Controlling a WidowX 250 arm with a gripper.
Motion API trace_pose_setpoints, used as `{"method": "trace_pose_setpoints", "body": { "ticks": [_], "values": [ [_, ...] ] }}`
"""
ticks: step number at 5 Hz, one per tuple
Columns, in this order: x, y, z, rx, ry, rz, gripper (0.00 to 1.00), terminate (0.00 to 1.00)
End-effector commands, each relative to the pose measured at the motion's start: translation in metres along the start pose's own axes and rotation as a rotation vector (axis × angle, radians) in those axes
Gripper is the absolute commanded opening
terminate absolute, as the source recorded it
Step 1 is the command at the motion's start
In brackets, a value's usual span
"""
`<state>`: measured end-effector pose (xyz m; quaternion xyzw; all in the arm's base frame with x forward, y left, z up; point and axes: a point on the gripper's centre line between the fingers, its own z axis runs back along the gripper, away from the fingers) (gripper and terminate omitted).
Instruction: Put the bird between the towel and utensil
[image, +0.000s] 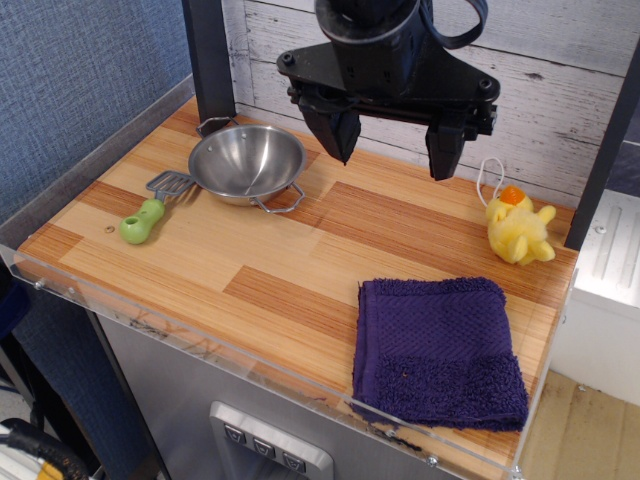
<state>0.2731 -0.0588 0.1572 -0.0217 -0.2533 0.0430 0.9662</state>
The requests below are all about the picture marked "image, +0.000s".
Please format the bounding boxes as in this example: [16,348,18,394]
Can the white ribbed appliance top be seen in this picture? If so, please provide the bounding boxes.
[571,190,639,308]

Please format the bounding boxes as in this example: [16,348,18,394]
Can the yellow black cable bundle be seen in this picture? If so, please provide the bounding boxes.
[0,418,89,480]

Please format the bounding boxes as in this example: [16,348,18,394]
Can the black cable loop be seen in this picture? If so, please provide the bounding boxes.
[418,0,489,51]

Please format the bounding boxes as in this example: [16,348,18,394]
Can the green handled grey spatula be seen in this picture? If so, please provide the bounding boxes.
[119,170,195,245]

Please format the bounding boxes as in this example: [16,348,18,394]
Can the dark left vertical post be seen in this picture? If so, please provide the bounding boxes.
[181,0,236,121]

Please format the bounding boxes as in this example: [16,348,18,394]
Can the grey metal side rail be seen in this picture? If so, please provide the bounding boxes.
[0,74,196,246]

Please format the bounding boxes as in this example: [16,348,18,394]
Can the silver control panel with buttons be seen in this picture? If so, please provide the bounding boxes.
[209,400,334,479]

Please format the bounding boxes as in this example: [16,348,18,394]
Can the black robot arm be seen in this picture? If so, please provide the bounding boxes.
[277,1,500,181]

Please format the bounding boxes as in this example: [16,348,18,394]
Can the purple folded towel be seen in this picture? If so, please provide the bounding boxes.
[352,277,529,432]

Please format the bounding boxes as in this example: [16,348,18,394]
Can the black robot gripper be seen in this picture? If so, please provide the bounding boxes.
[277,9,500,181]

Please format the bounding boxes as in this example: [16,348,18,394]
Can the dark vertical post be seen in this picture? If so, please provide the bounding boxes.
[564,47,640,251]
[181,0,236,121]

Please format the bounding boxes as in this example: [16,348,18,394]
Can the dark right vertical post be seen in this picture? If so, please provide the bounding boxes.
[564,47,640,251]

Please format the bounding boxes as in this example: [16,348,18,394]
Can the yellow plush duck toy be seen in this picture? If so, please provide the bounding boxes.
[476,157,557,266]

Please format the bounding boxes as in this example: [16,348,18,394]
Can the stainless steel bowl with handles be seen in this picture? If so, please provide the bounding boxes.
[188,117,307,214]

